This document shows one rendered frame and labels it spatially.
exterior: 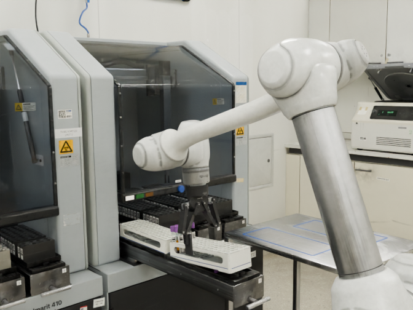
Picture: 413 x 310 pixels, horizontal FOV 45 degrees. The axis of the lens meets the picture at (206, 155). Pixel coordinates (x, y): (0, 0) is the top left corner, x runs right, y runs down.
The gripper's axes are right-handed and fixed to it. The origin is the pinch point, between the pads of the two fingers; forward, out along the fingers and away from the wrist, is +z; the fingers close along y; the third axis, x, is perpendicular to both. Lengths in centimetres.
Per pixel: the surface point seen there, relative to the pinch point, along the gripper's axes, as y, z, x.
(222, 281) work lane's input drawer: -5.6, 8.2, -15.4
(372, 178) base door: 229, 9, 69
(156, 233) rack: -1.4, -1.4, 23.1
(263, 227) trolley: 43.4, 3.8, 11.1
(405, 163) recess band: 234, -1, 45
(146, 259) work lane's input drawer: -6.7, 7.0, 23.1
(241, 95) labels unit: 59, -52, 33
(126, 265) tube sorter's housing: -8.9, 10.3, 33.1
